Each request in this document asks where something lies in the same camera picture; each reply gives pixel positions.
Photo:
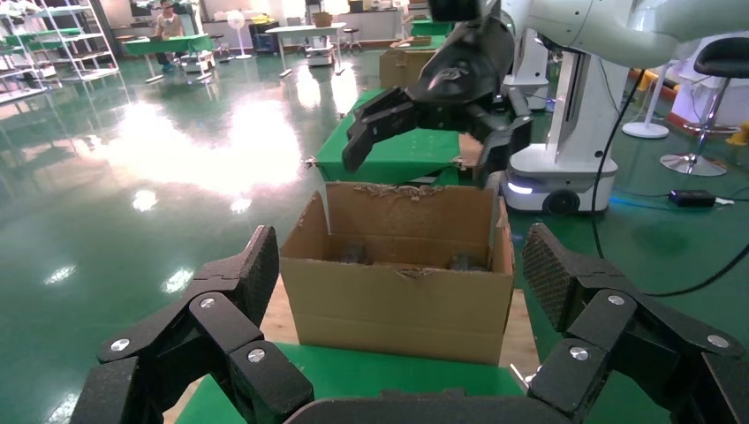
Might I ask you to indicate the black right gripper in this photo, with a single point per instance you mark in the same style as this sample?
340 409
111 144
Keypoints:
468 64

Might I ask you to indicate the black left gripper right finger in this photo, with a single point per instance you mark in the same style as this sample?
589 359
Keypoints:
614 333

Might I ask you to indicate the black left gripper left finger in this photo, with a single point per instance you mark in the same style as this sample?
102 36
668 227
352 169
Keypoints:
222 327

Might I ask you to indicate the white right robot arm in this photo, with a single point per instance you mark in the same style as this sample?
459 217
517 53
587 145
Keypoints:
585 23

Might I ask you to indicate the closed brown cardboard carton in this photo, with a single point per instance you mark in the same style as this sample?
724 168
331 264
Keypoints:
404 70

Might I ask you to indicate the small brown box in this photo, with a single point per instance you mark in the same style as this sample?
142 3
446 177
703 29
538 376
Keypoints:
322 19

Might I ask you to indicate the large open cardboard carton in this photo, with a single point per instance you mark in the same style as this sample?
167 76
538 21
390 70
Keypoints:
398 316

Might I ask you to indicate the green tablecloth with draped corner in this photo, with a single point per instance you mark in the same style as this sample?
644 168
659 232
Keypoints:
404 155

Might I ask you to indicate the green covered table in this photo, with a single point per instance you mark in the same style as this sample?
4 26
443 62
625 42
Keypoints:
170 44
427 28

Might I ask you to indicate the silver binder clip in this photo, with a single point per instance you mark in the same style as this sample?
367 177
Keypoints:
310 162

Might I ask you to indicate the small black stool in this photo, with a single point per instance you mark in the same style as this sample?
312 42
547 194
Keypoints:
350 30

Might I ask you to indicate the white robot torso and base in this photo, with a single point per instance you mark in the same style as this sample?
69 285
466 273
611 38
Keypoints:
579 117

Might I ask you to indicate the white wheeled cart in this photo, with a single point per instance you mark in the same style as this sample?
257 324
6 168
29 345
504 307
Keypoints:
320 55

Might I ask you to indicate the black power brick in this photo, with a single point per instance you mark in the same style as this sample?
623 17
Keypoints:
693 199

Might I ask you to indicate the large green tablecloth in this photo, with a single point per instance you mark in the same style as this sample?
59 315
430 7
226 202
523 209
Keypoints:
380 374

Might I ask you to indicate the white metal table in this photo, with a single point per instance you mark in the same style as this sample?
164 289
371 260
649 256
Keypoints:
304 29

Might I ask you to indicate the blue storage bin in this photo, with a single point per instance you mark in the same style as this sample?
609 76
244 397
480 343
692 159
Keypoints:
266 42

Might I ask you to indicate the white round floor stand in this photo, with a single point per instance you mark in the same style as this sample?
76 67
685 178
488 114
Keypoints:
643 130

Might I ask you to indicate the seated person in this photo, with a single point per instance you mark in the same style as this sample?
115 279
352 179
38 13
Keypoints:
168 26

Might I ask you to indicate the black bar stool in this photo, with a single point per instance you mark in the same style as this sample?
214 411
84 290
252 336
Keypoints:
725 55

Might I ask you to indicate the white pedestal fan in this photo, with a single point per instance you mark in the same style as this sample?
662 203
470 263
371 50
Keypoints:
235 20

